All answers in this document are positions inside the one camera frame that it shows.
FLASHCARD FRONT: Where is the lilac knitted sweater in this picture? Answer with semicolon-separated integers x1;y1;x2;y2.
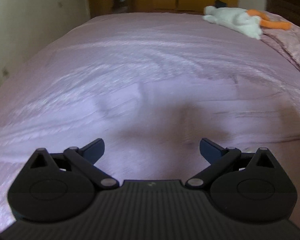
85;79;239;180

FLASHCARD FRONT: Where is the pink quilted blanket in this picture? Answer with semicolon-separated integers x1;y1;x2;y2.
261;23;300;72

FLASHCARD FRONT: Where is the white orange plush toy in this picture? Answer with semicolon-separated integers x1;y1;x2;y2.
203;6;292;40

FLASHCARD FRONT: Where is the dark wooden headboard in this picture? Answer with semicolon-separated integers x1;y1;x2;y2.
266;0;300;27

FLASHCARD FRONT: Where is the pink floral bed sheet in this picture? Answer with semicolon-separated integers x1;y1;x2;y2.
0;13;300;231

